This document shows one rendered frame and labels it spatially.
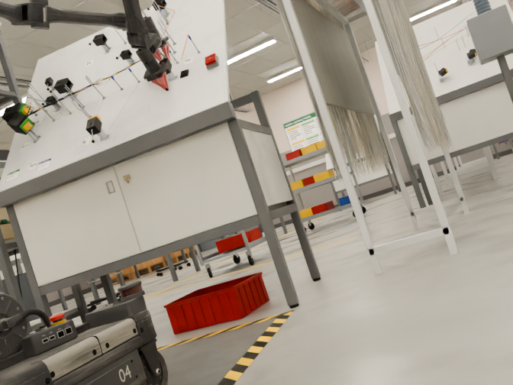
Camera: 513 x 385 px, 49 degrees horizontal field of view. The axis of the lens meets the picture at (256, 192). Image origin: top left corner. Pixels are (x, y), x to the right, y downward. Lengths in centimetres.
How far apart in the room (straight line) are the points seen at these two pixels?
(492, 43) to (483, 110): 83
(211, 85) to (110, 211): 70
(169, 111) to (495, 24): 252
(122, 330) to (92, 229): 111
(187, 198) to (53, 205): 65
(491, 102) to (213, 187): 304
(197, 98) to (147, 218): 55
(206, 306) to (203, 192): 53
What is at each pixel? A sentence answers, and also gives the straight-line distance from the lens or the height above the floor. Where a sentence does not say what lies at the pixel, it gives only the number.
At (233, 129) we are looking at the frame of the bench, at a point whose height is 76.
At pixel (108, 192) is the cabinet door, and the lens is 252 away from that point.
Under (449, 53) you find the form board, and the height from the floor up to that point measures 122.
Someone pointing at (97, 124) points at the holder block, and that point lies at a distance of 249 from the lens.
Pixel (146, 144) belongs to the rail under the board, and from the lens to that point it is 238.
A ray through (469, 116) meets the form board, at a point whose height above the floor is 63.
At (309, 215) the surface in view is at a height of 20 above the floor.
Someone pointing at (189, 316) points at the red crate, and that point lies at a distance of 259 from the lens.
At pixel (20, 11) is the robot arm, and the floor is 144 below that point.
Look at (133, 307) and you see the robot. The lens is 158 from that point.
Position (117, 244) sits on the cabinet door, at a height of 47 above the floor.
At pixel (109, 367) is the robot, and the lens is 146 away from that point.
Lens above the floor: 39
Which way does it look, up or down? 3 degrees up
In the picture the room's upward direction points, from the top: 18 degrees counter-clockwise
